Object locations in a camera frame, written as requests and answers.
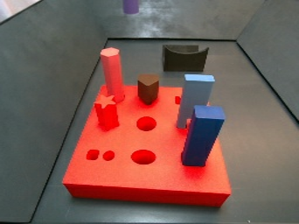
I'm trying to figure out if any dark brown triangular peg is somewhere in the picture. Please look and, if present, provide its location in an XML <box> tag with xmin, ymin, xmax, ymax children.
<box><xmin>138</xmin><ymin>74</ymin><xmax>159</xmax><ymax>105</ymax></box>

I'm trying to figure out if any pink octagonal peg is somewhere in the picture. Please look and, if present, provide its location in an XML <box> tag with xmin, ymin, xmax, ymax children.
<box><xmin>101</xmin><ymin>47</ymin><xmax>126</xmax><ymax>102</ymax></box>

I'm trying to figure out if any dark blue rectangular peg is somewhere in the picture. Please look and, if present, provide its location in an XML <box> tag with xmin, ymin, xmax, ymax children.
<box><xmin>182</xmin><ymin>105</ymin><xmax>226</xmax><ymax>167</ymax></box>

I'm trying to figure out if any purple round cylinder peg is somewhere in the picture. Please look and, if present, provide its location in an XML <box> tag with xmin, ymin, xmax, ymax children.
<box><xmin>123</xmin><ymin>0</ymin><xmax>139</xmax><ymax>14</ymax></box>

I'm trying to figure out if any red peg board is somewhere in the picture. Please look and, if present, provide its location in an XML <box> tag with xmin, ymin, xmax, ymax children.
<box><xmin>63</xmin><ymin>86</ymin><xmax>232</xmax><ymax>207</ymax></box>

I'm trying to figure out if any light blue rectangular peg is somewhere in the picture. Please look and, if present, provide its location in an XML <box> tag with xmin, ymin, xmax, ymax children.
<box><xmin>177</xmin><ymin>74</ymin><xmax>216</xmax><ymax>129</ymax></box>

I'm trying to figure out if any red star peg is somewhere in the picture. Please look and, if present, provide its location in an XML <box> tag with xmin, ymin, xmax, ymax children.
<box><xmin>94</xmin><ymin>94</ymin><xmax>119</xmax><ymax>130</ymax></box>

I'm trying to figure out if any black curved holder stand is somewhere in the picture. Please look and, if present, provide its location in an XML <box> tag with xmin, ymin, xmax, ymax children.
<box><xmin>163</xmin><ymin>45</ymin><xmax>210</xmax><ymax>72</ymax></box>

